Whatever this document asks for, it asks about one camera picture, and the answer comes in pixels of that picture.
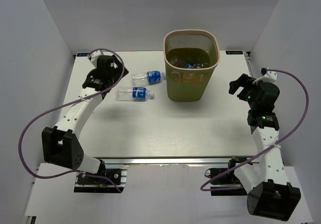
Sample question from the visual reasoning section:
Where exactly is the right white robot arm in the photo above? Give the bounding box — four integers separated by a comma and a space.
226, 71, 301, 221

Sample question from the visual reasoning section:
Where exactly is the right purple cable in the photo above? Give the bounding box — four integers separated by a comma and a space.
200, 68, 309, 192

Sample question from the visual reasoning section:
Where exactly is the right blue table label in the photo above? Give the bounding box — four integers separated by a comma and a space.
225, 50, 243, 55

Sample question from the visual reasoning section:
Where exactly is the blue label water bottle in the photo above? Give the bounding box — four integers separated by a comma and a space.
131, 71, 166, 87
115, 87, 154, 101

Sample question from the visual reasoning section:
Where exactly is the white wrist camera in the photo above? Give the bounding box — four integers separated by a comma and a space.
253, 68, 277, 84
88, 50, 103, 68

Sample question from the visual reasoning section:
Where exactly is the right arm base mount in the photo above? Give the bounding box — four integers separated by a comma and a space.
204, 157, 247, 196

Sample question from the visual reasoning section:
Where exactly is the olive green mesh bin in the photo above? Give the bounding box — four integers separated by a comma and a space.
163, 30, 220, 102

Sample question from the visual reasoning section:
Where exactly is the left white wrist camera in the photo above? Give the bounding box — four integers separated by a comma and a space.
88, 50, 103, 68

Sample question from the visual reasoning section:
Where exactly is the blue table label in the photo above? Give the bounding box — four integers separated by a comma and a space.
76, 52, 89, 57
225, 50, 243, 55

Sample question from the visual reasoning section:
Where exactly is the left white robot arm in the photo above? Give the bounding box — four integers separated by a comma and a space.
42, 54, 128, 183

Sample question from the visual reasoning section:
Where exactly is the left blue table label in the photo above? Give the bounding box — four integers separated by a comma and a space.
76, 52, 89, 57

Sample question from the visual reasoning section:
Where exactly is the red label water bottle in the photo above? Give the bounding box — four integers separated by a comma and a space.
172, 72, 206, 83

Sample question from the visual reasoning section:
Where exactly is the dark label crushed bottle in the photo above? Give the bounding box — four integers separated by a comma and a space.
169, 56, 186, 68

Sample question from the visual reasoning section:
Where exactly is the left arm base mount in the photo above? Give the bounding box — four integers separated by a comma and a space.
74, 164, 128, 193

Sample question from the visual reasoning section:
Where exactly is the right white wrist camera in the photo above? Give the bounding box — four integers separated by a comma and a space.
253, 68, 277, 84

